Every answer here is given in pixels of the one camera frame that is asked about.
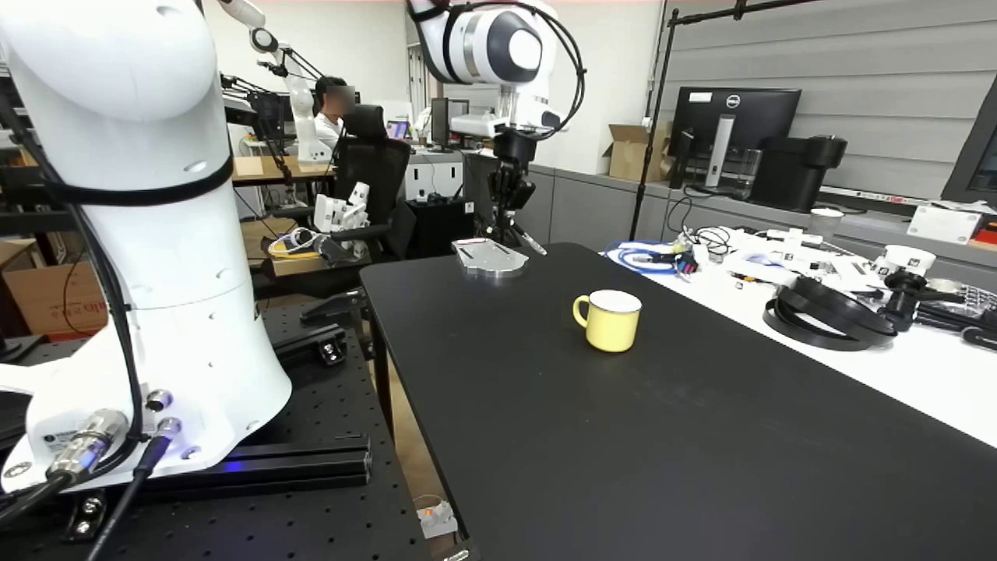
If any wooden desk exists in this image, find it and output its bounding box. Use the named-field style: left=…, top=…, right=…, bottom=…
left=229, top=152, right=336, bottom=191

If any black plastic bin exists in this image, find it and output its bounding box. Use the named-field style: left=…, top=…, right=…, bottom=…
left=748, top=134, right=851, bottom=215

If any thin black plug cable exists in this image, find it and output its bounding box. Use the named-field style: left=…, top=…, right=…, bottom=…
left=85, top=413, right=182, bottom=561

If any black handheld device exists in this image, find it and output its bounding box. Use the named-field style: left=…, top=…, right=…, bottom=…
left=879, top=264, right=972, bottom=327

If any dark angled monitor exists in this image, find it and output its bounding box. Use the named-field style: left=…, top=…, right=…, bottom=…
left=939, top=73, right=997, bottom=204

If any black headset on table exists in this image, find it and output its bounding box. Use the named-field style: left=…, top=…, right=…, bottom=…
left=761, top=273, right=901, bottom=354

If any brown cardboard box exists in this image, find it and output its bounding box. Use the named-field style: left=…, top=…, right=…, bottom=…
left=0, top=259, right=112, bottom=342

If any silver cable connector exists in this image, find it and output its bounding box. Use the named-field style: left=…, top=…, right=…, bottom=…
left=42, top=407, right=132, bottom=486

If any magnifier desk lamp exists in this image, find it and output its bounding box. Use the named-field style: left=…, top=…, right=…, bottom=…
left=244, top=20, right=329, bottom=83

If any black office chair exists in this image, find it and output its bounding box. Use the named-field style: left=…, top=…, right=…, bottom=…
left=297, top=101, right=421, bottom=327

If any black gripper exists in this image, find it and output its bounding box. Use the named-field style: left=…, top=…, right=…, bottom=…
left=485, top=120, right=543, bottom=248

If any yellow enamel mug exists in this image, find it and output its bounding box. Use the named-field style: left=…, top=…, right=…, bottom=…
left=572, top=285, right=645, bottom=357

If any black Dell monitor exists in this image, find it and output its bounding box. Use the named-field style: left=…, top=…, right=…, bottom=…
left=668, top=83, right=804, bottom=203

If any clear plastic tray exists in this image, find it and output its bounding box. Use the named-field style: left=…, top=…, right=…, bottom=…
left=450, top=234, right=533, bottom=279

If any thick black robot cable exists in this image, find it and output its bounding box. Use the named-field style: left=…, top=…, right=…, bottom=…
left=0, top=200, right=150, bottom=522

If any seated person white shirt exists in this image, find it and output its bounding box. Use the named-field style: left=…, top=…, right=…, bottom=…
left=309, top=73, right=358, bottom=162

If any open cardboard box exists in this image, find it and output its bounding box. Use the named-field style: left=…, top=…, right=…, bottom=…
left=603, top=120, right=672, bottom=185

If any white plastic bag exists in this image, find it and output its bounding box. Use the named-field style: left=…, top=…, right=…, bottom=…
left=313, top=179, right=373, bottom=234

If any black computer tower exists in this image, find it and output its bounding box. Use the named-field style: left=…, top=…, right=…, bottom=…
left=426, top=95, right=460, bottom=156

